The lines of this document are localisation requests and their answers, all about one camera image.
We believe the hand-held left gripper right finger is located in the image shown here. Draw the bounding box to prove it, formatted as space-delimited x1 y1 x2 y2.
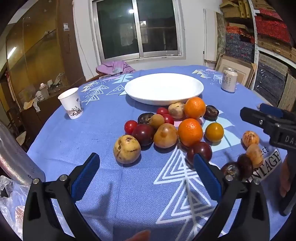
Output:
193 153 270 241

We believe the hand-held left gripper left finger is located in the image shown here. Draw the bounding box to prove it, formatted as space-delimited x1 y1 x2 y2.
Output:
23 152 101 241

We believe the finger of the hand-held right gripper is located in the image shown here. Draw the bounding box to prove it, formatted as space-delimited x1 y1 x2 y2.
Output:
258 103 296 123
240 107 278 137

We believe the orange speckled passionfruit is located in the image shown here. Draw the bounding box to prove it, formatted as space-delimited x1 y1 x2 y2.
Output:
242 131 260 148

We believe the dark brown mangosteen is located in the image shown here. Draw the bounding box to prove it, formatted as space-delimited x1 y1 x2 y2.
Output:
237 154 254 181
220 162 241 182

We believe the tan speckled passionfruit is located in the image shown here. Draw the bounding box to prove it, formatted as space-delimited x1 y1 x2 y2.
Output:
245 144 264 168

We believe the yellow-orange tomato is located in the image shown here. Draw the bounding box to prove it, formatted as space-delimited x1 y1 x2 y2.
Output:
205 122 224 142

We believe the large dark purple mangosteen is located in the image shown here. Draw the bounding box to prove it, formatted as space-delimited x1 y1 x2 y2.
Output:
203 105 219 121

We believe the orange tangerine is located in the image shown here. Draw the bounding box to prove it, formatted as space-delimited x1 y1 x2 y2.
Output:
184 97 206 119
178 118 203 147

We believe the pale tan pear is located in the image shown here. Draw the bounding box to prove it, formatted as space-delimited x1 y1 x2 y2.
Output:
113 135 141 165

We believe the golden tan pear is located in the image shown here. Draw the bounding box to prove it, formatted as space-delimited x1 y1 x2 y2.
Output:
153 123 178 149

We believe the small tan longan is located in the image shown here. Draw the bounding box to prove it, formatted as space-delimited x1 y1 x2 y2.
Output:
149 114 165 129

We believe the small dark purple mangosteen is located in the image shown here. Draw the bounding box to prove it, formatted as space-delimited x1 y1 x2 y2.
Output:
138 112 155 125

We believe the white plate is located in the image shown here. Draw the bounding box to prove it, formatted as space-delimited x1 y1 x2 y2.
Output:
124 73 204 106

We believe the person's right hand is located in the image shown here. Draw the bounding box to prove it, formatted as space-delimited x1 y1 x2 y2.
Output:
279 154 294 197

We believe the person's left hand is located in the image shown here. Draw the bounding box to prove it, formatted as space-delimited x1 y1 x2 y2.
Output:
126 230 151 241

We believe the stack of tan woven boxes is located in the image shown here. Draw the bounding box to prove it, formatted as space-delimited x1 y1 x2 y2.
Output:
277 74 296 112

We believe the stack of dark grey boxes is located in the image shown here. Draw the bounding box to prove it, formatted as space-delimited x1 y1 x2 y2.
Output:
253 53 289 107

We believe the framed picture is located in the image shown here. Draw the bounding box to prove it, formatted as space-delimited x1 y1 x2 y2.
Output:
215 54 258 88

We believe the pale drink can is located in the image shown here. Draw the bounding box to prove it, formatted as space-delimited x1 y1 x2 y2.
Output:
221 68 238 93

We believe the blue printed tablecloth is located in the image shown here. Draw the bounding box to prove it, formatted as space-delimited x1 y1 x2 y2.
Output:
26 65 289 241

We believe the row of flat woven boxes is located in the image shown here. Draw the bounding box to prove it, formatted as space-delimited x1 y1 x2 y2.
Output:
257 35 296 63

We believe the white metal shelf rack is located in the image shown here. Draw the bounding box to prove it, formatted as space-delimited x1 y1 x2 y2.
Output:
248 0 296 93

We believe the stack of blue patterned boxes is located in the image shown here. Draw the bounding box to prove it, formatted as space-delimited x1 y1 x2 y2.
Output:
225 26 255 63

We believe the clear plastic bag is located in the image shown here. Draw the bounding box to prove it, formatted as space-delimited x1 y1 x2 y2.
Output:
0 175 70 234

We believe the silver metal flask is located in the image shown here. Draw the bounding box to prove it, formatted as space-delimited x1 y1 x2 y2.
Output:
0 120 45 186

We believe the white paper cup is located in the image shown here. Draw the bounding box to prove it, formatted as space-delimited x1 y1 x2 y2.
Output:
58 87 83 120

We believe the stack of red patterned boxes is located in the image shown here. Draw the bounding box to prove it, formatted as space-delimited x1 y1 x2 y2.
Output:
253 7 292 44

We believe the green floral panel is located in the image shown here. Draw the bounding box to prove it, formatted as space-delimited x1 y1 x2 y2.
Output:
216 11 228 62

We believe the white plastic bottle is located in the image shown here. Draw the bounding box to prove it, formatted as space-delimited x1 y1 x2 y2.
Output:
39 83 49 99

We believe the white wooden board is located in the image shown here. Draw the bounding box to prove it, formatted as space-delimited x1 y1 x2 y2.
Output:
203 9 219 67

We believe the wooden chair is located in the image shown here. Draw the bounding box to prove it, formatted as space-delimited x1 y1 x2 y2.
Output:
87 70 116 82

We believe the stack of woven straw boxes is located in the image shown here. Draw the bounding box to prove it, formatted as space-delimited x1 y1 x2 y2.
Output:
219 0 255 22

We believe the purple garment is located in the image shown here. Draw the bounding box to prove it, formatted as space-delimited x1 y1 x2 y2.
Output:
96 61 136 76

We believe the wooden glass cabinet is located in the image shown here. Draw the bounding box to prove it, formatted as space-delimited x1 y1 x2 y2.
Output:
0 0 86 149

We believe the sliding glass window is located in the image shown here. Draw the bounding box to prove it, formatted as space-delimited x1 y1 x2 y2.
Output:
89 0 186 63

